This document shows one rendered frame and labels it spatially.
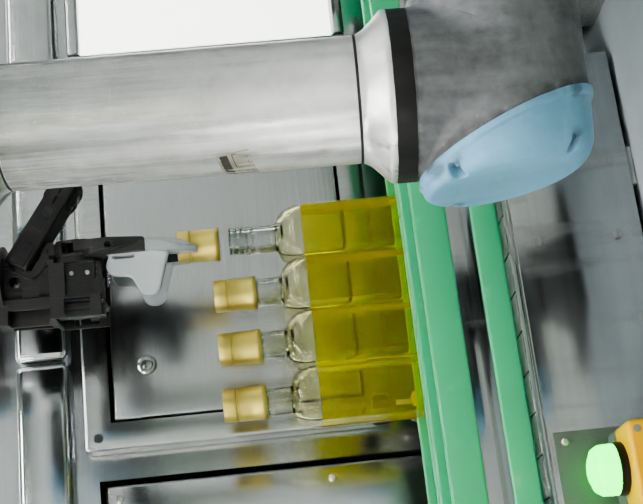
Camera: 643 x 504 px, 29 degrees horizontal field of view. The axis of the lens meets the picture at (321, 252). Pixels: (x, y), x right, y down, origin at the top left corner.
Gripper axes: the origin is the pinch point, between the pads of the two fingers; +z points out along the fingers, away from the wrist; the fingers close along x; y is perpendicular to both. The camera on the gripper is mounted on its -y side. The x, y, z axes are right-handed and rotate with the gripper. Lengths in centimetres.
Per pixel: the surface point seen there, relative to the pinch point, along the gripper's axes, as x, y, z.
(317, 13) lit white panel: -15.4, -32.2, 17.3
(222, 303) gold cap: 1.9, 6.7, 3.5
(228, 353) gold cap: 3.1, 12.1, 3.8
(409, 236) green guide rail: 6.8, 2.4, 22.8
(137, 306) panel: -12.1, 3.5, -6.5
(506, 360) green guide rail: 15.8, 16.8, 29.2
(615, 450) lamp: 24, 26, 36
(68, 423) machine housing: -11.5, 16.1, -14.7
